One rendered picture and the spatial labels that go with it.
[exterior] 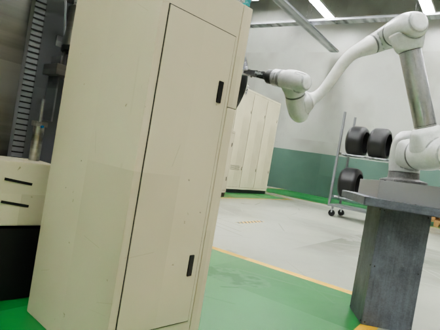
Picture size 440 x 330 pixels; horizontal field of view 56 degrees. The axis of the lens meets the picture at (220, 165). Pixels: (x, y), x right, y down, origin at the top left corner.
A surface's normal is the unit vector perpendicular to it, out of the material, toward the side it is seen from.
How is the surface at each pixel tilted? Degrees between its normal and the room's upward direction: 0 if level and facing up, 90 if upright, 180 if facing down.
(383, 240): 90
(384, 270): 90
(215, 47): 90
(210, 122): 90
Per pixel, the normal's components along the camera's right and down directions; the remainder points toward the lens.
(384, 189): -0.07, 0.00
